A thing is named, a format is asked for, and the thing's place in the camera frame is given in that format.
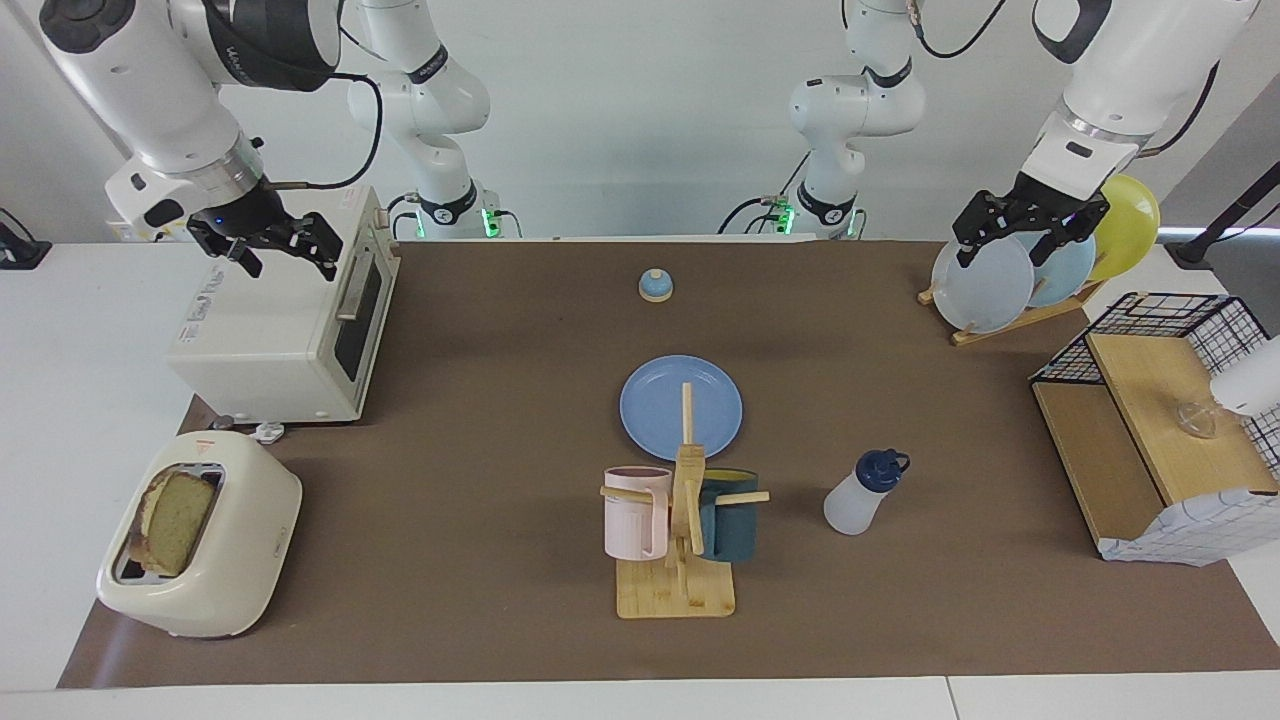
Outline slice of toast bread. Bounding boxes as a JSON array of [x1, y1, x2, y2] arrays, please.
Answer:
[[125, 470, 219, 578]]

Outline white bottle with navy cap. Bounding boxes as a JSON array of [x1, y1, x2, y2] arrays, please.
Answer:
[[823, 448, 912, 536]]

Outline light blue plate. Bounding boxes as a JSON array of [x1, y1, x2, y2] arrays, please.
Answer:
[[1010, 228, 1097, 308]]

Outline pale grey plate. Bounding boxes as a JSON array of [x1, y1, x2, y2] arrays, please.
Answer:
[[931, 232, 1036, 334]]

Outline yellow plate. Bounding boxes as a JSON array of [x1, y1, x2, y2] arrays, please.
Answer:
[[1085, 174, 1161, 283]]

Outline wooden plate rack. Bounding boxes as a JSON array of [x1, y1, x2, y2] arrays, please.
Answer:
[[918, 280, 1106, 347]]

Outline blue round plate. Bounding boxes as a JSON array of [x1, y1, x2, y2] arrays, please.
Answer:
[[619, 355, 744, 462]]

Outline white toaster oven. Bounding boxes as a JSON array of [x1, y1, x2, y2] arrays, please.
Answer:
[[166, 185, 401, 424]]

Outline brown table mat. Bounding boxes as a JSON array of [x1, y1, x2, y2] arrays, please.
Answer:
[[57, 240, 1280, 689]]

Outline black clamp base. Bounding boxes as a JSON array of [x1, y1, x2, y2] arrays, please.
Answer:
[[0, 208, 53, 271]]

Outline white cylindrical object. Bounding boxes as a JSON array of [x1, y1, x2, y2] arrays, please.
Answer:
[[1210, 335, 1280, 418]]

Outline cream two-slot toaster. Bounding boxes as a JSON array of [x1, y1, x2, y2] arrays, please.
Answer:
[[96, 430, 303, 639]]

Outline white checkered cloth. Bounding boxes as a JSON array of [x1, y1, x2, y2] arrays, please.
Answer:
[[1097, 488, 1280, 568]]

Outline dark teal mug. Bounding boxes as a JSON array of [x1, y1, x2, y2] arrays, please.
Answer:
[[698, 468, 760, 561]]

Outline pink mug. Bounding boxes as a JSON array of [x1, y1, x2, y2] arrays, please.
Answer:
[[603, 466, 673, 561]]

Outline wooden mug tree rack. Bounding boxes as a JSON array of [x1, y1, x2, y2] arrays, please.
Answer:
[[600, 382, 771, 620]]

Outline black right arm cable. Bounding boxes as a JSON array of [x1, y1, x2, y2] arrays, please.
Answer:
[[265, 70, 386, 191]]

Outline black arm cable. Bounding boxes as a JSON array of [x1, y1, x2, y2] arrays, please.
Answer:
[[265, 70, 386, 191], [905, 0, 1223, 159]]

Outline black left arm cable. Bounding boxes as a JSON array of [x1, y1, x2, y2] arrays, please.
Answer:
[[905, 0, 1223, 159]]

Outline black wire wooden shelf basket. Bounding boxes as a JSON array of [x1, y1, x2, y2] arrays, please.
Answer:
[[1030, 292, 1280, 567]]

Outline black base cable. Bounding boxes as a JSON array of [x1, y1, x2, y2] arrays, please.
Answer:
[[718, 150, 811, 236]]

